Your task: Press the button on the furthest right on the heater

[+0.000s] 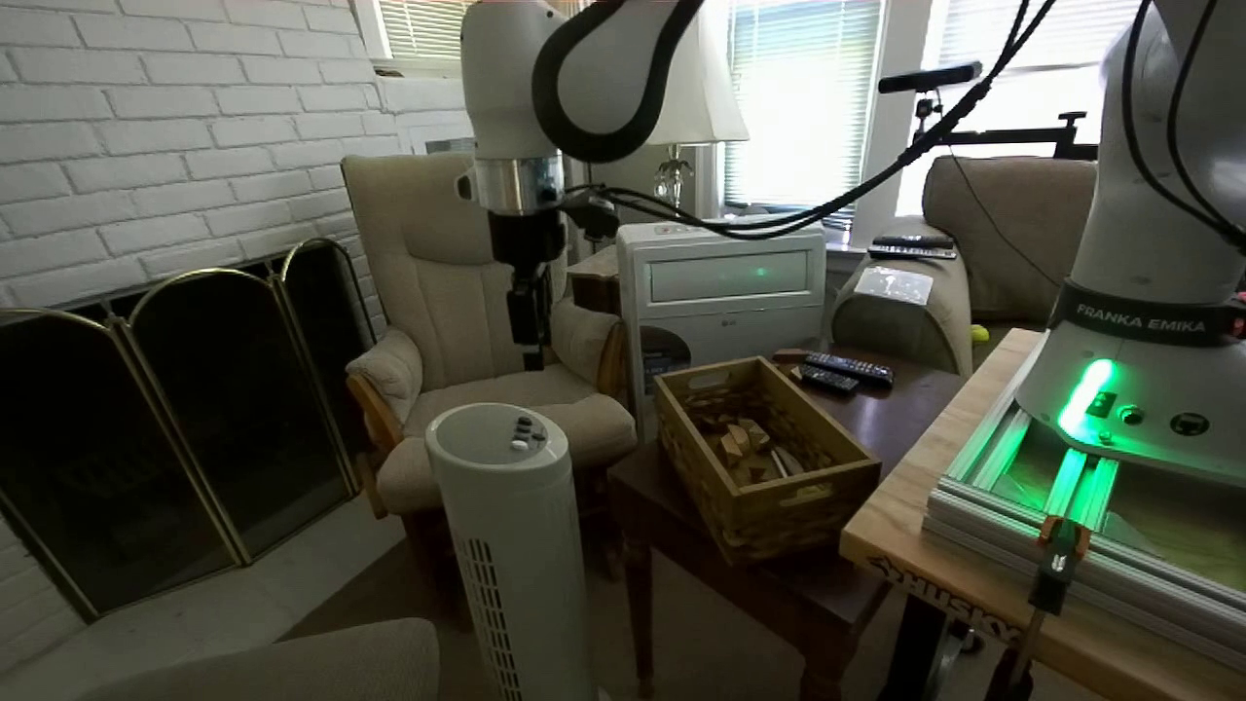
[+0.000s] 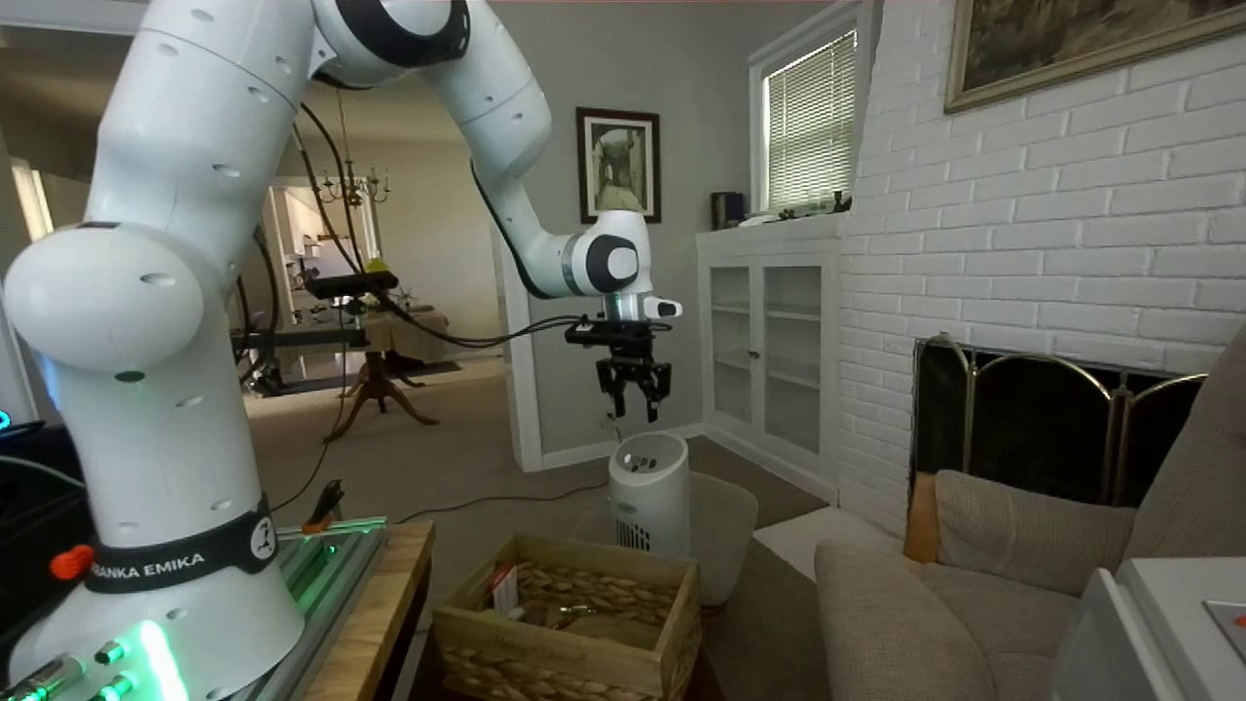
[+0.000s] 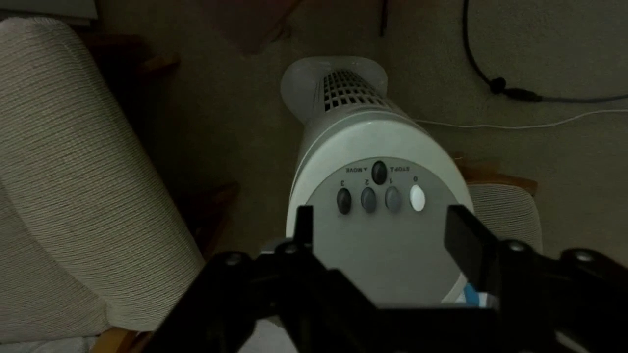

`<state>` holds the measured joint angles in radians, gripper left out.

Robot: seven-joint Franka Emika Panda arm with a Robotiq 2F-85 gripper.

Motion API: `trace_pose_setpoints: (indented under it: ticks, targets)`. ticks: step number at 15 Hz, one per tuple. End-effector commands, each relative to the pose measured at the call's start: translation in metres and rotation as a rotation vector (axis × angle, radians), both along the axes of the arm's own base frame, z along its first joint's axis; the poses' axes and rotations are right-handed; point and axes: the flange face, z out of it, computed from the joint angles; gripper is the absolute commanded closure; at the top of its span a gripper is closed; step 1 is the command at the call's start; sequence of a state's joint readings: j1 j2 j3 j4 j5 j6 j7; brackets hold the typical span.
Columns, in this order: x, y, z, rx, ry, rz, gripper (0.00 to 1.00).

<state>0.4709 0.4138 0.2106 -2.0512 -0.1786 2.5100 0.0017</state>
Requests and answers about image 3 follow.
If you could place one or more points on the white translucent bin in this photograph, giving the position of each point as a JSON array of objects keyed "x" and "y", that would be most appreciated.
[{"x": 507, "y": 216}]

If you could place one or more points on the white heater button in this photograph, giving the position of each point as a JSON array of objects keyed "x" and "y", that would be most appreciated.
[{"x": 416, "y": 199}]

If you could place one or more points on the white tower heater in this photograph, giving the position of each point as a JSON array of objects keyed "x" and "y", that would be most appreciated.
[{"x": 379, "y": 267}]

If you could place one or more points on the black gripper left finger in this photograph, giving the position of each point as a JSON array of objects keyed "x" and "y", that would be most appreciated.
[{"x": 304, "y": 228}]

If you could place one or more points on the beige fabric sofa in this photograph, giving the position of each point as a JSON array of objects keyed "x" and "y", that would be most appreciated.
[{"x": 79, "y": 164}]

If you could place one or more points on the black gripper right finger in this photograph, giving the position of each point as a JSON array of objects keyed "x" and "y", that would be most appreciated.
[{"x": 471, "y": 252}]

